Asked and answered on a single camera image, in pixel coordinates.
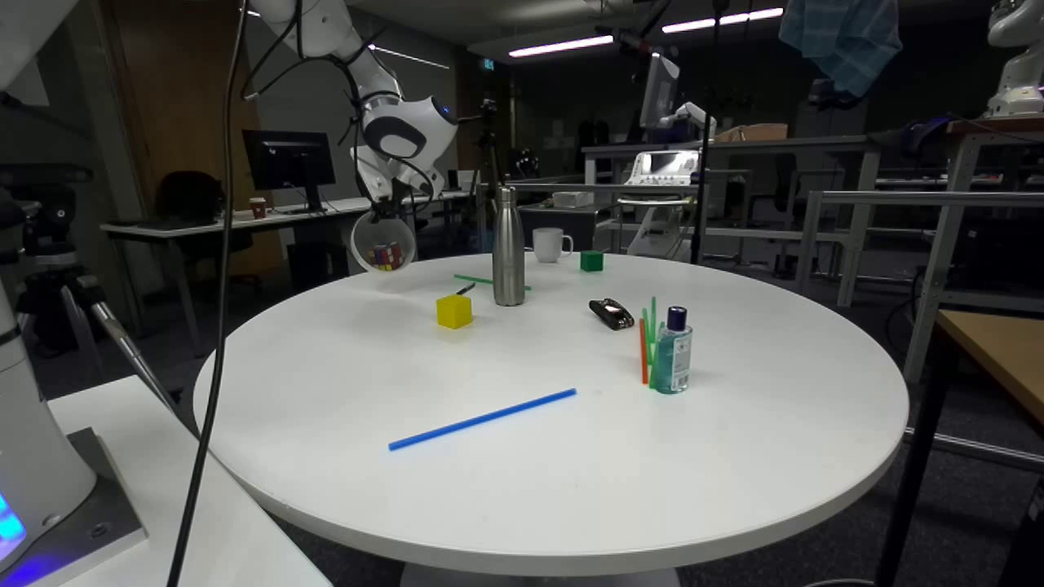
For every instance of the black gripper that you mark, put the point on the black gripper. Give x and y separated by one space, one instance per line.
387 197

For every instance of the white ceramic bowl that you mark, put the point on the white ceramic bowl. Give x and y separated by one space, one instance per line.
380 233

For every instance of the small rubik's cube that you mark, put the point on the small rubik's cube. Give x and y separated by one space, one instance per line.
387 260

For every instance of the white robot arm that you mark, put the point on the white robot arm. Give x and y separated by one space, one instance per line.
400 138

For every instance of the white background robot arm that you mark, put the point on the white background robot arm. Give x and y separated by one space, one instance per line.
1021 27

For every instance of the yellow cube block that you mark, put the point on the yellow cube block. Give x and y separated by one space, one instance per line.
455 312

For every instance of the green cube block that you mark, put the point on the green cube block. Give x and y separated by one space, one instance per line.
592 262

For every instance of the stainless steel water bottle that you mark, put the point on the stainless steel water bottle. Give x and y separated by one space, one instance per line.
507 251

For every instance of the black computer monitor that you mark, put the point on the black computer monitor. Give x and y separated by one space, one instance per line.
291 161

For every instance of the white ceramic mug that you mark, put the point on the white ceramic mug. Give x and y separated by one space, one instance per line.
551 242

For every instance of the blue straw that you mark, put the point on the blue straw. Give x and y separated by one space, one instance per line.
481 419

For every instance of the black brush head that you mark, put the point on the black brush head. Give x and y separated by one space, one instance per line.
612 314

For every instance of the green straw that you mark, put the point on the green straw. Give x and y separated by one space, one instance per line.
650 340

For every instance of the orange straw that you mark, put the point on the orange straw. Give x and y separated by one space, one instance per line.
644 348

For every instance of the blue sanitizer bottle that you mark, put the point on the blue sanitizer bottle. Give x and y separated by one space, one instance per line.
674 352

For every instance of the blue hanging cloth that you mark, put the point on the blue hanging cloth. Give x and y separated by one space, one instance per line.
848 42

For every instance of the wooden side table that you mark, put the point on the wooden side table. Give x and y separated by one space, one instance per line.
1011 350

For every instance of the black camera tripod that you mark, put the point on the black camera tripod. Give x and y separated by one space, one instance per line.
129 350

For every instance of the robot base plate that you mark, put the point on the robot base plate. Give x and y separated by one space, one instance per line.
64 521

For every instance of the metal frame workbench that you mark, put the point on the metal frame workbench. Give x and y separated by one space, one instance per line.
950 208

